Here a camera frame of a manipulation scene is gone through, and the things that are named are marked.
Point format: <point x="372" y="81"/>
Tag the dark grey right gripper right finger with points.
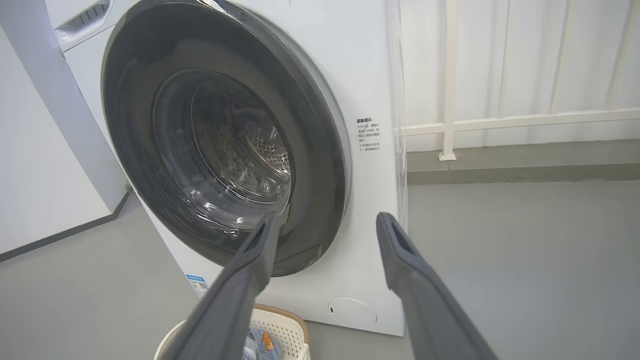
<point x="425" y="300"/>

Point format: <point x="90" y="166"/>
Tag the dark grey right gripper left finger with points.
<point x="235" y="300"/>

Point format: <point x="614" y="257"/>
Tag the blue orange patterned clothes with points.
<point x="260" y="347"/>

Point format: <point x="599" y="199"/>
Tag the round dark washing machine door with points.
<point x="135" y="125"/>

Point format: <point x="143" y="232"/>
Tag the cream laundry basket brown rim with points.
<point x="285" y="330"/>

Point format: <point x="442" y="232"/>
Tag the white front-load washing machine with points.
<point x="365" y="210"/>

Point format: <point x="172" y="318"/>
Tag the blue energy label sticker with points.
<point x="197" y="285"/>

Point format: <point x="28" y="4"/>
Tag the round white filter cover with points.
<point x="352" y="312"/>

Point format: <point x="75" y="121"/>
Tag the white metal railing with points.
<point x="450" y="75"/>

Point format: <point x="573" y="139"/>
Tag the white detergent drawer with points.
<point x="80" y="22"/>

